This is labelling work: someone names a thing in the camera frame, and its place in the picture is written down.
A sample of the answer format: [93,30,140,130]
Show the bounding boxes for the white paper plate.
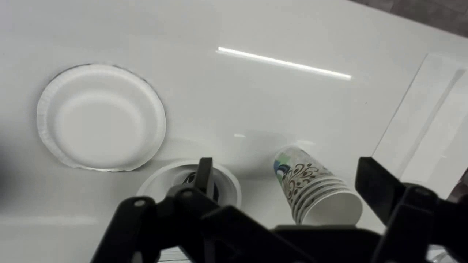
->
[35,63,168,174]

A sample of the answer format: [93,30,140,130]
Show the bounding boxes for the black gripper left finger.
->
[89,157,313,263]

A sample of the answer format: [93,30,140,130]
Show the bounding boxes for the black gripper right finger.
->
[354,155,468,263]

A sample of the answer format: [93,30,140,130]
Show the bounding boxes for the patterned paper cup stack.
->
[270,145,364,227]

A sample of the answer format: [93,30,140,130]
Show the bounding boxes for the white paper bowl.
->
[134,160,242,217]

